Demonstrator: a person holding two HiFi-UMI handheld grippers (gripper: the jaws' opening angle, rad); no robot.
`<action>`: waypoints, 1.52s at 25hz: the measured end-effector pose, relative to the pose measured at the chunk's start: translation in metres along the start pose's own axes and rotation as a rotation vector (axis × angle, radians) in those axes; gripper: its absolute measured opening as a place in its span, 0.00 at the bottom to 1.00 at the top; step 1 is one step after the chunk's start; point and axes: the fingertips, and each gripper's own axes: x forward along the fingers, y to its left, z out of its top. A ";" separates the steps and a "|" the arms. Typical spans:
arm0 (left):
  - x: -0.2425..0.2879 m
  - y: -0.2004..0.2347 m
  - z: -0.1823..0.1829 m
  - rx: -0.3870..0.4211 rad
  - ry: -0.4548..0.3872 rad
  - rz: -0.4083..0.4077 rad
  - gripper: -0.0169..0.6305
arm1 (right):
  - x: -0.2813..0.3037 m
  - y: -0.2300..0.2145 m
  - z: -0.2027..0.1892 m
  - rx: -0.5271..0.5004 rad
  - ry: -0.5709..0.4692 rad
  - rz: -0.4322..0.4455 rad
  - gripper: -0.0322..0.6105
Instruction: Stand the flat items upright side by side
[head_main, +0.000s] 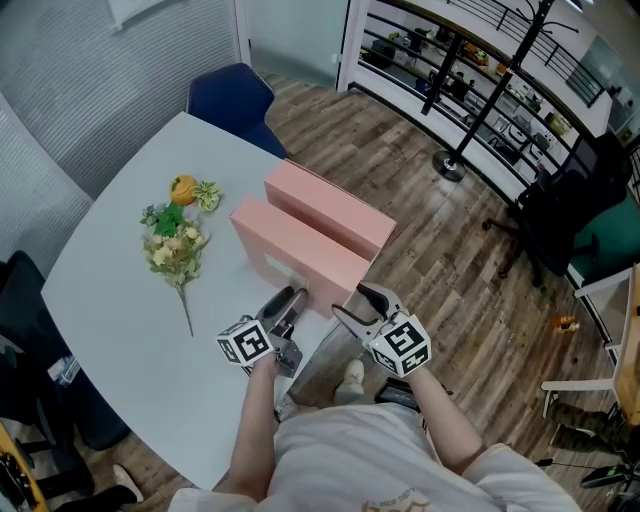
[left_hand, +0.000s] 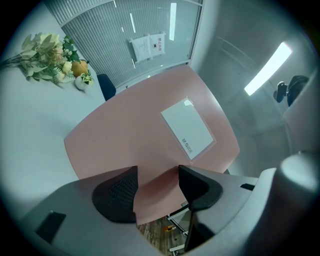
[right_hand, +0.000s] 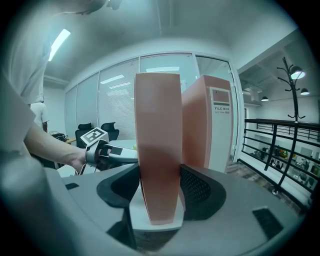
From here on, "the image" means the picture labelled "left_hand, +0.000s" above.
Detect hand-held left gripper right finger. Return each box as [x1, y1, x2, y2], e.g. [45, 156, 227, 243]
[178, 164, 277, 254]

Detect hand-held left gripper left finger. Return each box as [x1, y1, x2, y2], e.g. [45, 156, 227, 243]
[19, 164, 166, 256]

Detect person's white shirt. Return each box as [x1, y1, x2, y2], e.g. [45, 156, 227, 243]
[282, 69, 320, 157]

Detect dark blue chair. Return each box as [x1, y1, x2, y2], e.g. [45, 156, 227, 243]
[96, 73, 117, 102]

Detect ceiling strip light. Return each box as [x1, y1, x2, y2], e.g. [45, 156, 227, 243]
[243, 41, 293, 97]

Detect orange pumpkin ornament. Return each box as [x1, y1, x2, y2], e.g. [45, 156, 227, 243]
[70, 59, 89, 78]

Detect artificial flower bouquet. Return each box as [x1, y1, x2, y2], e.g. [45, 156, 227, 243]
[0, 31, 81, 85]

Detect white paper notice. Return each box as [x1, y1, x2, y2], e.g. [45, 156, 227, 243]
[128, 31, 168, 64]

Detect black head-worn camera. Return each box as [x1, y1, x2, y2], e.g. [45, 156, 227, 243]
[273, 80, 289, 104]

